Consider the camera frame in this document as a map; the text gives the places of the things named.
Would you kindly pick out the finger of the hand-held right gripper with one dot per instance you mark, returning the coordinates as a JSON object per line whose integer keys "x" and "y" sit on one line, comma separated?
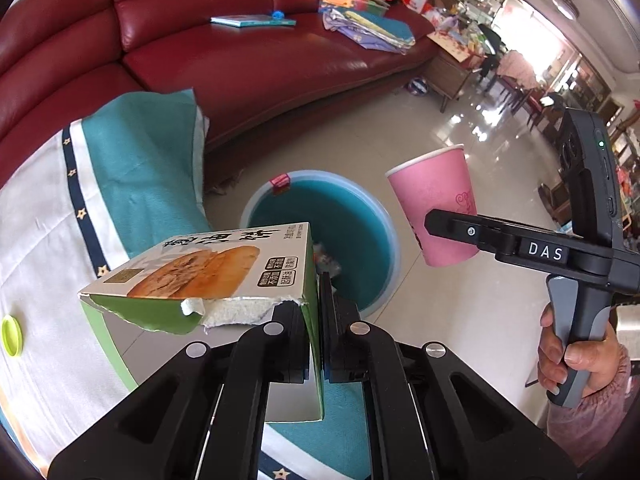
{"x": 465, "y": 230}

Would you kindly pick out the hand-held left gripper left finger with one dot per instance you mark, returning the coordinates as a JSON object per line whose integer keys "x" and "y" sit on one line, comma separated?
{"x": 290, "y": 350}

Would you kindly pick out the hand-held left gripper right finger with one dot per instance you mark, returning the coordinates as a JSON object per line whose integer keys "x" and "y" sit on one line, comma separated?
{"x": 327, "y": 340}

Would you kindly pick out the white paper bowl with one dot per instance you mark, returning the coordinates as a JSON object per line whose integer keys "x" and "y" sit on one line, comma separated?
{"x": 430, "y": 185}

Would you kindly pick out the torn green cardboard box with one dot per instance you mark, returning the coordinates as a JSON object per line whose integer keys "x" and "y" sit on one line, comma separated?
{"x": 200, "y": 265}

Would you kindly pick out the teal round trash bin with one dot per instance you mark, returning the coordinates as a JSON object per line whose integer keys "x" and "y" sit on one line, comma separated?
{"x": 340, "y": 210}

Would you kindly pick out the person's right forearm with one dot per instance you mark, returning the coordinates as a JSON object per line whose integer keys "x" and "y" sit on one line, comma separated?
{"x": 610, "y": 420}

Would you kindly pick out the person's right hand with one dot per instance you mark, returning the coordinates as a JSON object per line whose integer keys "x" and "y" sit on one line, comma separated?
{"x": 600, "y": 360}

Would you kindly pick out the dark wooden chair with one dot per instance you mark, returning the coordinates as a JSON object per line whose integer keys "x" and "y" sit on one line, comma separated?
{"x": 537, "y": 110}

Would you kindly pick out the pink cloth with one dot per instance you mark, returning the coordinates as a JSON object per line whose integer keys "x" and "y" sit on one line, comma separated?
{"x": 515, "y": 67}

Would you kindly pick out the small colourful ball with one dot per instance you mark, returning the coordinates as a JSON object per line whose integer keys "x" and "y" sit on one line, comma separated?
{"x": 418, "y": 86}

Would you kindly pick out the wooden side table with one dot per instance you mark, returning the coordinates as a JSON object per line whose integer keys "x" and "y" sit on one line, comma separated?
{"x": 450, "y": 77}

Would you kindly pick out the red clip tag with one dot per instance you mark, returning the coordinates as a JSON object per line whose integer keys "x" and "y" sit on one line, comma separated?
{"x": 281, "y": 182}

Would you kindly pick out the ceiling lamp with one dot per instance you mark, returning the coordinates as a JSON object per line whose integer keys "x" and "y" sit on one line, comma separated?
{"x": 565, "y": 4}

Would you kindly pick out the stack of folded cloths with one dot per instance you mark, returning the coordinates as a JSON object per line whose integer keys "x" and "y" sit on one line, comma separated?
{"x": 370, "y": 30}

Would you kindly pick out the teal white starred tablecloth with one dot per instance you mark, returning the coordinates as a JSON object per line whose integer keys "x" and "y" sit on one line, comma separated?
{"x": 50, "y": 235}

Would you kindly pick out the yellow-green plastic lid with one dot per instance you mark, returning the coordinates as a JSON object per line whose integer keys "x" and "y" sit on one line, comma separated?
{"x": 11, "y": 335}

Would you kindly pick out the blue small toy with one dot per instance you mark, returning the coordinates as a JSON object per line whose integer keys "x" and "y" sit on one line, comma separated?
{"x": 277, "y": 14}

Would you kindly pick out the teal thin book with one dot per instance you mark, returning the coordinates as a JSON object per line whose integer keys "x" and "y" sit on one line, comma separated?
{"x": 240, "y": 21}

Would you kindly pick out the dark red leather sofa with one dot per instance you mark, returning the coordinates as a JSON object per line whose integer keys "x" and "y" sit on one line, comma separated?
{"x": 175, "y": 20}

